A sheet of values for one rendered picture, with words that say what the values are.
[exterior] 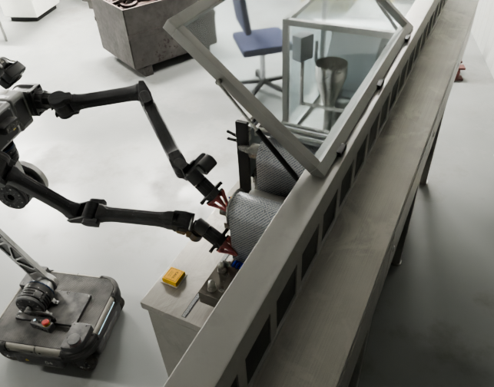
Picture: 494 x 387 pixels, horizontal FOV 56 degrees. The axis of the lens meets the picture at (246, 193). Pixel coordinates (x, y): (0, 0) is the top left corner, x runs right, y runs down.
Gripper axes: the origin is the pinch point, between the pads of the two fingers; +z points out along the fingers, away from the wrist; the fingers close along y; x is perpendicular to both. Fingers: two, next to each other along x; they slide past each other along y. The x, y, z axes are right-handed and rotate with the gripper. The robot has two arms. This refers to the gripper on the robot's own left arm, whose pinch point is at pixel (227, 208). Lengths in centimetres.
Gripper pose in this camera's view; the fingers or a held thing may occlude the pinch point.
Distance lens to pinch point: 178.0
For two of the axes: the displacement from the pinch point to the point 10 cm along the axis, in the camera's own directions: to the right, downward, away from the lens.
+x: 5.6, -4.0, -7.3
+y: -4.5, 6.0, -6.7
